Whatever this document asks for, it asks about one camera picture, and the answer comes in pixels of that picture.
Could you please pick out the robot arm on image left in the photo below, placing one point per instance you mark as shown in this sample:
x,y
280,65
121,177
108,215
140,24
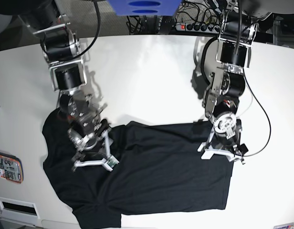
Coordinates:
x,y
65,58

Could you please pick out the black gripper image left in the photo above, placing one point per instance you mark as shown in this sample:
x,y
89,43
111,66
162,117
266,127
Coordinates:
x,y
91,139

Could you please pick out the white power strip red switch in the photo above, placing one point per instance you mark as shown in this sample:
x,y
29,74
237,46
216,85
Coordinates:
x,y
197,27

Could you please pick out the black T-shirt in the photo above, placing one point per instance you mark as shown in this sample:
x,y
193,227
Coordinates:
x,y
159,170

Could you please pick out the white camera mount image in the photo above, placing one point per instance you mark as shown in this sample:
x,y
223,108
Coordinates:
x,y
218,144
107,164

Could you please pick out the sticker at bottom edge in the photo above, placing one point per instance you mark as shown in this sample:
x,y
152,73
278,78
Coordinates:
x,y
285,226

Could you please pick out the white table cable grommet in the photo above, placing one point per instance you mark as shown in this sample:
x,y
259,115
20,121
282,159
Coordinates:
x,y
13,208

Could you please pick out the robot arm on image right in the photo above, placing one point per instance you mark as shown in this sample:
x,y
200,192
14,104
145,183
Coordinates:
x,y
227,83

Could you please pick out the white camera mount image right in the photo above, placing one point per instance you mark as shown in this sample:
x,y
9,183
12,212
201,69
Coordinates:
x,y
218,144

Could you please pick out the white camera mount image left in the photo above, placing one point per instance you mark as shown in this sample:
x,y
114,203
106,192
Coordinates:
x,y
107,164

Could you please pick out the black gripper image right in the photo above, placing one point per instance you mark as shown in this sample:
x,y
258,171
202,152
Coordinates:
x,y
228,132

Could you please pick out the blue plastic bin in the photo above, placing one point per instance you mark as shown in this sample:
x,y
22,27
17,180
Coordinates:
x,y
145,7

